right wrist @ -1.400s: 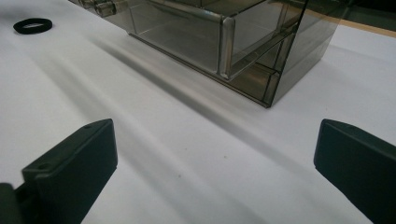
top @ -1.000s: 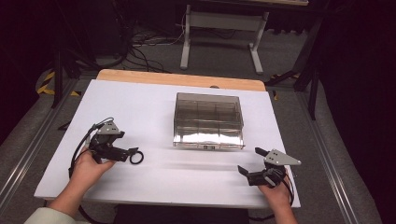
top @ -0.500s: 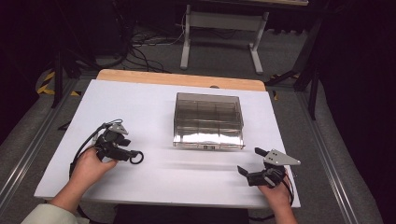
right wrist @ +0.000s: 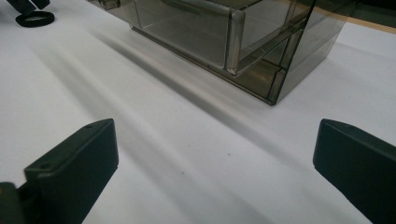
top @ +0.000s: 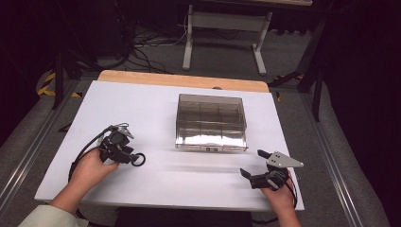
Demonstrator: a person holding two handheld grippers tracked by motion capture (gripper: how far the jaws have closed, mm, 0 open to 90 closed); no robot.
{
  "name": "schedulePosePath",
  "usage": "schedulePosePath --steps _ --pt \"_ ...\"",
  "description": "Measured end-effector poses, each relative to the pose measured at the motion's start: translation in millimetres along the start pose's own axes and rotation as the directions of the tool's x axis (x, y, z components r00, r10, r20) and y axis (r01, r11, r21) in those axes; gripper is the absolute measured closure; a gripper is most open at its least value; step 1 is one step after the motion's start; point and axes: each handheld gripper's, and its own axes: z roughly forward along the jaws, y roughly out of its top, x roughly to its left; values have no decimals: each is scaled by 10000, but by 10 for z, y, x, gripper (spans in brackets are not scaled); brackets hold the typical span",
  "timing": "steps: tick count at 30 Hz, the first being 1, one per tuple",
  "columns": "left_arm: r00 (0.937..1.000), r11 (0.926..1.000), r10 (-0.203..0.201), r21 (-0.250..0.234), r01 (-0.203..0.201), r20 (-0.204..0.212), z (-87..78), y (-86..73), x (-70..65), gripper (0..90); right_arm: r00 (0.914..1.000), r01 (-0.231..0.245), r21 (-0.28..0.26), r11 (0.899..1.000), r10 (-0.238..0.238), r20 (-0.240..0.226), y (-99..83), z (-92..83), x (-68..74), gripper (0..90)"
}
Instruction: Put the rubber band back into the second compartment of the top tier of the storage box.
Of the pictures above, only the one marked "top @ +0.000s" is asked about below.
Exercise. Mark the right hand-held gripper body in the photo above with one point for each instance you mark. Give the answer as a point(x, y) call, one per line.
point(282, 161)

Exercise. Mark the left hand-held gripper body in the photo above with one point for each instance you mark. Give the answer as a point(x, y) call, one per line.
point(115, 146)

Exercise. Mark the clear plastic drawer box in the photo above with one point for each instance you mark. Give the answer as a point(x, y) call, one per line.
point(210, 121)

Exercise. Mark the person's left hand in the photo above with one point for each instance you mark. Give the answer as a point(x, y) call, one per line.
point(91, 171)

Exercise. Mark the person's right hand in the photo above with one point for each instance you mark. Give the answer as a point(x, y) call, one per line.
point(279, 197)

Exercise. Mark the white table board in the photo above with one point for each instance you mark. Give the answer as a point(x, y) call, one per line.
point(157, 183)

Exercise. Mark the person's dark clothing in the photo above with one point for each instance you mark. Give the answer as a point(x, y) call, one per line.
point(183, 219)

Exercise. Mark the black metal stand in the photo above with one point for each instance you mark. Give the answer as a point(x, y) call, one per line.
point(317, 91)
point(58, 78)

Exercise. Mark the wooden table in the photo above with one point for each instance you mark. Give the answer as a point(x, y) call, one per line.
point(176, 80)

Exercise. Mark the yellow black floor tape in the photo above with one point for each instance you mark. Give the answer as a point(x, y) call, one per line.
point(47, 85)

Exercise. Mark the black curtain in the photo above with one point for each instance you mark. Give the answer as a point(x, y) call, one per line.
point(22, 63)
point(369, 78)

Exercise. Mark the aluminium floor rail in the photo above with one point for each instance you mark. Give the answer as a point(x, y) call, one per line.
point(30, 151)
point(334, 164)

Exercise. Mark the white metal desk frame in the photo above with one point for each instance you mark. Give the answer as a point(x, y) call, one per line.
point(227, 22)

